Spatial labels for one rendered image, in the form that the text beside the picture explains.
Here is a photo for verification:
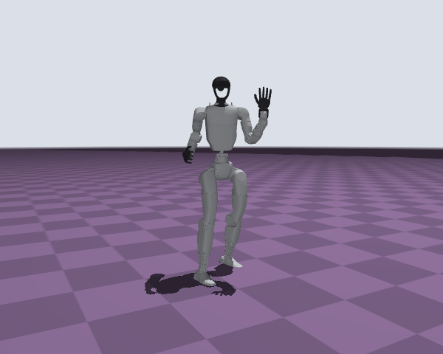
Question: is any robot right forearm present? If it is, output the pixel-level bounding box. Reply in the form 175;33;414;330
188;134;198;158

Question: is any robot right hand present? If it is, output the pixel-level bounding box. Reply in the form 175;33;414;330
182;146;193;164

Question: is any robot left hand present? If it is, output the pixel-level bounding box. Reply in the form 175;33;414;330
254;87;272;118

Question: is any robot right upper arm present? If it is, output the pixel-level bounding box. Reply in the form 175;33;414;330
190;107;207;143

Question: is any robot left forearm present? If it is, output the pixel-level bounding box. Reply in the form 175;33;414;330
252;111;268;140

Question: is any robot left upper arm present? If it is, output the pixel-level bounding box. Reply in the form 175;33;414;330
236;107;258;144

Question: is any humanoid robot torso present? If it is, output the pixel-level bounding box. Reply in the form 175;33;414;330
205;103;238;181

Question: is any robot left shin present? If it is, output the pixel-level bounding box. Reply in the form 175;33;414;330
224;220;241;260

